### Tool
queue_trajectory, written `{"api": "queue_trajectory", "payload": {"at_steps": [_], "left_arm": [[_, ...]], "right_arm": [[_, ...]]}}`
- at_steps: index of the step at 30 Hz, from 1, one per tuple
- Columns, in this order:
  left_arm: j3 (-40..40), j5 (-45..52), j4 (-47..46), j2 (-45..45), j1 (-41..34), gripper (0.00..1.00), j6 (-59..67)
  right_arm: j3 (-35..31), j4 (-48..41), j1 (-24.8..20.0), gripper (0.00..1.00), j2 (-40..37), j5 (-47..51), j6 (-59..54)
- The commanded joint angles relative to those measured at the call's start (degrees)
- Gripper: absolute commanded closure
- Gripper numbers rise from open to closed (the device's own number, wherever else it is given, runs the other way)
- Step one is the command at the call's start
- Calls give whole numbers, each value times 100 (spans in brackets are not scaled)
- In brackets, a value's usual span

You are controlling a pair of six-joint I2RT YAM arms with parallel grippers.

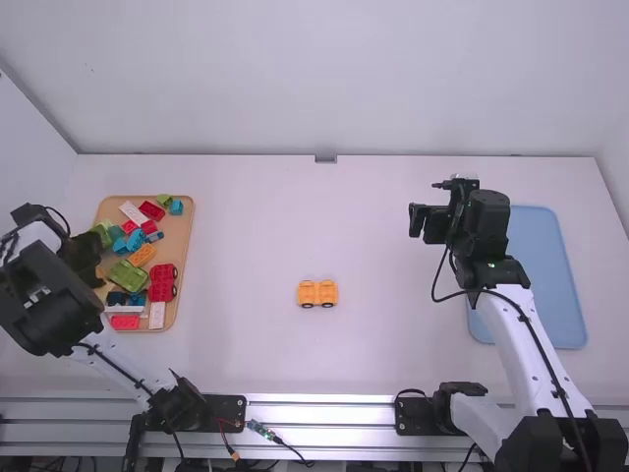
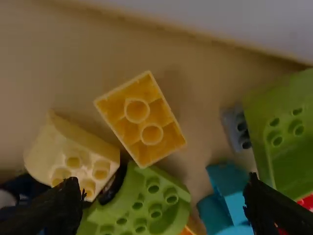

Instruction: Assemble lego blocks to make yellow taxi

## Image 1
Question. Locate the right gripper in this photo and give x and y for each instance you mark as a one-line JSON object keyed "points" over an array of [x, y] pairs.
{"points": [[440, 223]]}

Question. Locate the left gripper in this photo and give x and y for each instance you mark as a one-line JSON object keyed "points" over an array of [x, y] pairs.
{"points": [[83, 255]]}

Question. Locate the yellow toy brick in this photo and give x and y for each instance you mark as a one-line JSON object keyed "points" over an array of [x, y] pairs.
{"points": [[142, 254]]}

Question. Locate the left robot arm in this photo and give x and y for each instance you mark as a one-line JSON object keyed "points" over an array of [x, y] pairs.
{"points": [[44, 305]]}

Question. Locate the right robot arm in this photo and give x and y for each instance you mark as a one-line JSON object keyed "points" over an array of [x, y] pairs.
{"points": [[516, 334]]}

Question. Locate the green toy brick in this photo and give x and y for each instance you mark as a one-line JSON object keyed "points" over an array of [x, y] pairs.
{"points": [[164, 199], [129, 274], [104, 231]]}

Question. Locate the teal toy brick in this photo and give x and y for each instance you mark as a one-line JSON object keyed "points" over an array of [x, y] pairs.
{"points": [[138, 298], [177, 207], [136, 239], [120, 246]]}

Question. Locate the dark blue toy brick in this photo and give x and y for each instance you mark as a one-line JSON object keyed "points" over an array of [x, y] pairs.
{"points": [[117, 298]]}

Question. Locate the white toy brick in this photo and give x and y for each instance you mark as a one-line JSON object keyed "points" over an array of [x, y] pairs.
{"points": [[123, 310], [158, 315], [131, 210]]}

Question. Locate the red wheeled toy brick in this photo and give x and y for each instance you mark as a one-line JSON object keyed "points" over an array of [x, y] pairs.
{"points": [[163, 282]]}

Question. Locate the tan tray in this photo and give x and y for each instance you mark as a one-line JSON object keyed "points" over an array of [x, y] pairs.
{"points": [[183, 246]]}

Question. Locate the yellow toy car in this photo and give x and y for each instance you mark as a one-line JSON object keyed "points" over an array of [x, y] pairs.
{"points": [[318, 293]]}

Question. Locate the blue mat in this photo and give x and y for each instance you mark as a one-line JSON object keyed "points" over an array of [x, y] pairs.
{"points": [[555, 275]]}

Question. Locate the silver rails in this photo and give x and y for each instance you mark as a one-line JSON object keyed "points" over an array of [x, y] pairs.
{"points": [[319, 418]]}

